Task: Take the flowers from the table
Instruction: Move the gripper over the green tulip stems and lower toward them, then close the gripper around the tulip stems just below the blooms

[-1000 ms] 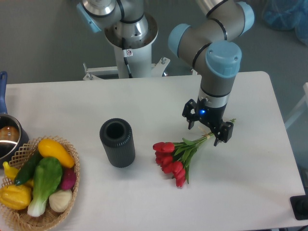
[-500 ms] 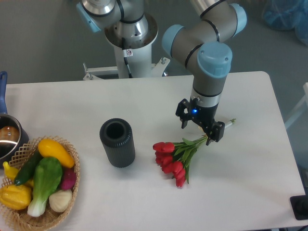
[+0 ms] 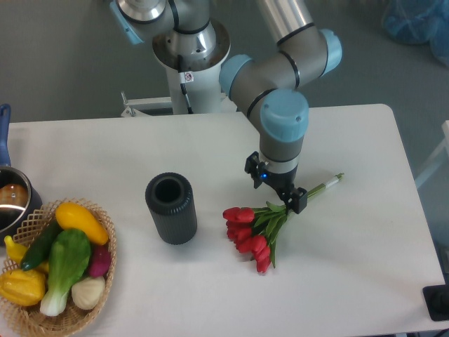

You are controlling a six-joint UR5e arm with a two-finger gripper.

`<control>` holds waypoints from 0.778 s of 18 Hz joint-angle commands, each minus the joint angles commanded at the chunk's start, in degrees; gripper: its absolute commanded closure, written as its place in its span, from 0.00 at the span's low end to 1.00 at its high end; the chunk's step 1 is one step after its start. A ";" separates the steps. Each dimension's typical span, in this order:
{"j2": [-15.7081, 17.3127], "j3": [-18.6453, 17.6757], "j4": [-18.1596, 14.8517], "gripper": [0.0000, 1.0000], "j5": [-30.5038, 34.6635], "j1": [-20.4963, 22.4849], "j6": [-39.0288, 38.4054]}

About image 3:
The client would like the white garlic bulb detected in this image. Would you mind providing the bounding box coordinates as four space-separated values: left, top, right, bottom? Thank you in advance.
71 277 105 310

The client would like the green bok choy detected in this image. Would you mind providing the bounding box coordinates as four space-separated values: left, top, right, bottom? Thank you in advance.
40 229 91 317

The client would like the black device at table edge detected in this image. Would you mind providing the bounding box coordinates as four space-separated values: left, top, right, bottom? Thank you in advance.
422 284 448 322

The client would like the dark green cucumber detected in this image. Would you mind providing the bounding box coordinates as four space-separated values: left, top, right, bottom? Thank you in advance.
20 220 62 271

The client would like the blue handled saucepan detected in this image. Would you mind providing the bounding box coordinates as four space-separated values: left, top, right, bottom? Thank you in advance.
1 104 43 246

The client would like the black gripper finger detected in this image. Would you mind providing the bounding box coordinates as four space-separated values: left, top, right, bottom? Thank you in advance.
244 151 267 189
281 186 307 214

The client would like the magenta radish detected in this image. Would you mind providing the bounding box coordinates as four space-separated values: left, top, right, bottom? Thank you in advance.
88 246 112 277

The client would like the red tulip bouquet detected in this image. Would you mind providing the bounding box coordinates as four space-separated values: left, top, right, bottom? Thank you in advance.
222 172 345 274

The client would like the yellow crookneck squash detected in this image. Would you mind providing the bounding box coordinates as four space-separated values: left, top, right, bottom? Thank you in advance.
4 235 49 274

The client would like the blue plastic bag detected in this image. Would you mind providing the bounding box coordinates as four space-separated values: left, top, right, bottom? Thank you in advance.
382 1 448 66

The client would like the yellow ridged pumpkin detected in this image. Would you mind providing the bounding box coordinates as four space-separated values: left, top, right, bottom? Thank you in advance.
1 269 46 307

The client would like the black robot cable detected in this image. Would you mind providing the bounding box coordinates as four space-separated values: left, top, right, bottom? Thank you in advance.
177 54 194 114

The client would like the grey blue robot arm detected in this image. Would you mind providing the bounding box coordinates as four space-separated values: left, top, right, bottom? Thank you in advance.
110 1 342 213

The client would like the dark grey ribbed vase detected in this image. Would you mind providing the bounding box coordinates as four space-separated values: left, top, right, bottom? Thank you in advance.
145 172 197 245

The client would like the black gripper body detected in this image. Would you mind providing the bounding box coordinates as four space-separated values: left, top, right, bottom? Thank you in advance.
257 161 297 200

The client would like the white frame at right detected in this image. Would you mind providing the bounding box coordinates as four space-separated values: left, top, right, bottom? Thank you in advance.
415 120 448 189

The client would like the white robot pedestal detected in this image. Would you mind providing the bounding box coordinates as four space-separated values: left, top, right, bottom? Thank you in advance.
120 19 243 118

